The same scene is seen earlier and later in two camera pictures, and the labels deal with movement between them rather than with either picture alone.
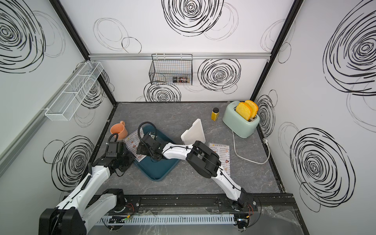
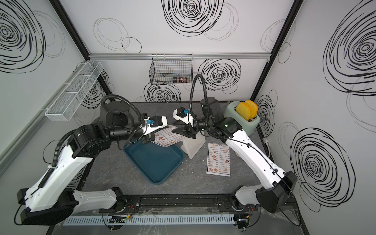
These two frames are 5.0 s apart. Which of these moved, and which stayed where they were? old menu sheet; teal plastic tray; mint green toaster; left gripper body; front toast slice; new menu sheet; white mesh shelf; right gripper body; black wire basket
Moved: new menu sheet; left gripper body; right gripper body
Stayed: front toast slice; white mesh shelf; teal plastic tray; mint green toaster; old menu sheet; black wire basket
